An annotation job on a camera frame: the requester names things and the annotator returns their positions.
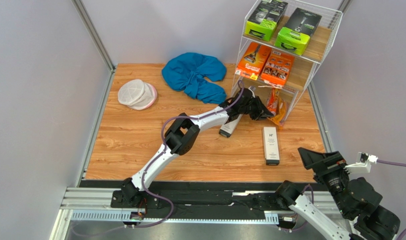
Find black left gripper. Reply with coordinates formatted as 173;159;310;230
239;97;275;123

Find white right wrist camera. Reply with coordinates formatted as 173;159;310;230
345;152;379;174

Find black green Gillette Labs box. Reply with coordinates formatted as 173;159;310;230
275;7;322;56

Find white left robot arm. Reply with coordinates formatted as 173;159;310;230
117;87;274;207

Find black green box on shelf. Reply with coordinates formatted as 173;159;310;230
244;0;288;42

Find white mesh laundry bag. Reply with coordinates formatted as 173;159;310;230
117;79;157;111

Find orange razor bag vertical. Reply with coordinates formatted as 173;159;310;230
268;98;289;130

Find black mounting rail base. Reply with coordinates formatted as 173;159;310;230
61;179;363;231

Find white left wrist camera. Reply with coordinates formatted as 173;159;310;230
248;85;256;98

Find orange razor bag horizontal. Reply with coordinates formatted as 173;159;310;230
267;88;280;116

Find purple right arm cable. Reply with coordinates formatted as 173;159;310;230
279;159;406;240

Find orange Gillette Fusion5 box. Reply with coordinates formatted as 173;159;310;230
235;41;272;81

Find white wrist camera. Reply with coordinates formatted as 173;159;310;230
345;152;379;174
248;85;256;98

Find orange razor box back side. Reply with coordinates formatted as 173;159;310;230
259;49;295;89

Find white tall box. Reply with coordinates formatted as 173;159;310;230
263;127;280;166
219;114;243;138

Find blue cloth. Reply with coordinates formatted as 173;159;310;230
161;52;227;104

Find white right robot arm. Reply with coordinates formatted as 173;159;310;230
274;147;401;240

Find white tall box far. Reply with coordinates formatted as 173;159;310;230
263;127;280;166

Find white wire wooden shelf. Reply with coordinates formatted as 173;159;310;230
231;0;343;123

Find white tall box near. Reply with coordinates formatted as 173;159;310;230
219;114;243;138

